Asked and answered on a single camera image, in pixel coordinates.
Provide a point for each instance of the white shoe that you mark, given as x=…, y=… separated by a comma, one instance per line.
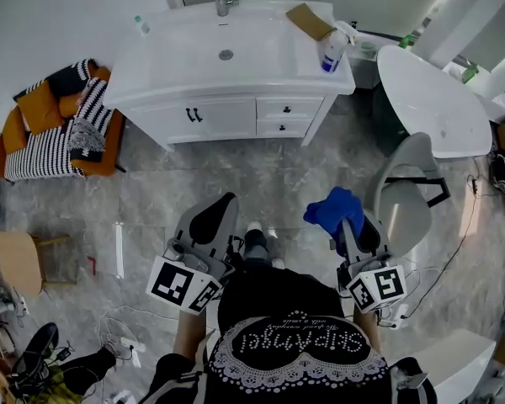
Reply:
x=254, y=226
x=278, y=263

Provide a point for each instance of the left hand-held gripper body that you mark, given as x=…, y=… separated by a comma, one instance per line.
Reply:
x=170, y=282

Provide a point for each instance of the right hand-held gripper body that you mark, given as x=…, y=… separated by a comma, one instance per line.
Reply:
x=383, y=286

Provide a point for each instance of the white vanity cabinet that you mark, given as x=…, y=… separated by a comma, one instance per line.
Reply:
x=193, y=70

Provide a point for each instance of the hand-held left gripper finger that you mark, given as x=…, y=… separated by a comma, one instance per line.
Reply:
x=232, y=234
x=185, y=225

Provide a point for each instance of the orange cushion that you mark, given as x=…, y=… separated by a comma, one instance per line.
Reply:
x=40, y=107
x=69, y=107

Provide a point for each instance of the person's left forearm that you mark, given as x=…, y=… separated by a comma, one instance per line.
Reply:
x=189, y=335

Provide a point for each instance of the person's black lace-print shirt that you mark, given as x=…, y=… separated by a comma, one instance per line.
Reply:
x=286, y=301

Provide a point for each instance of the black white striped cushion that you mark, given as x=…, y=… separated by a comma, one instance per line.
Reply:
x=73, y=76

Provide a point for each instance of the black white patterned pillow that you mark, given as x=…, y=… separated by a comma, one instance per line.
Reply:
x=87, y=139

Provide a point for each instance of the large white drawer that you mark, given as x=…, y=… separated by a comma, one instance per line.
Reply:
x=303, y=107

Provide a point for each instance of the blue cloth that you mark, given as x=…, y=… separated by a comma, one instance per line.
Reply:
x=336, y=211

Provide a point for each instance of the clear bottle green cap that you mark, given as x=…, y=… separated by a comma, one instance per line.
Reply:
x=142, y=24

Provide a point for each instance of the person's left leg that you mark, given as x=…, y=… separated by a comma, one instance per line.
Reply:
x=256, y=246

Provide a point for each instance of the wooden stool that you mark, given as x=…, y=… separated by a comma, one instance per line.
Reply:
x=19, y=263

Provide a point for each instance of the grey black floor device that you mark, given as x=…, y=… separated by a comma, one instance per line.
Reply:
x=503, y=175

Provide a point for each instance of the white cabinet door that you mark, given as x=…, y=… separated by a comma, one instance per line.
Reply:
x=160, y=120
x=227, y=116

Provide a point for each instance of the white adapter box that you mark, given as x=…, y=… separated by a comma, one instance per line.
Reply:
x=394, y=317

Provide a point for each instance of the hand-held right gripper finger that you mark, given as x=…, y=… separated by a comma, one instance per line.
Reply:
x=381, y=236
x=350, y=242

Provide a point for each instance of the white rounded fixture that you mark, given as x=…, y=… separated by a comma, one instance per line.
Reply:
x=450, y=356

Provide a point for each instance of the person's right forearm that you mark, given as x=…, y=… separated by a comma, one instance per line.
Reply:
x=367, y=331

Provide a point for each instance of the black white striped blanket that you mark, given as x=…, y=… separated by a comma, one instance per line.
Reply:
x=38, y=154

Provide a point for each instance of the grey chair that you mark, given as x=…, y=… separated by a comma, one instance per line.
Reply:
x=404, y=208

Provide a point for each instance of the brown cardboard piece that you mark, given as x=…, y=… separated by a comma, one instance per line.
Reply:
x=309, y=21

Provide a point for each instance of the white power strip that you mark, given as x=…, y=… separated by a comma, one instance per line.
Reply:
x=130, y=344

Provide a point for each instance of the white spray bottle blue label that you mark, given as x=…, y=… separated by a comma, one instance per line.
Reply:
x=332, y=53

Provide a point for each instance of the orange sofa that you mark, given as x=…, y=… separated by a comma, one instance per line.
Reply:
x=6, y=137

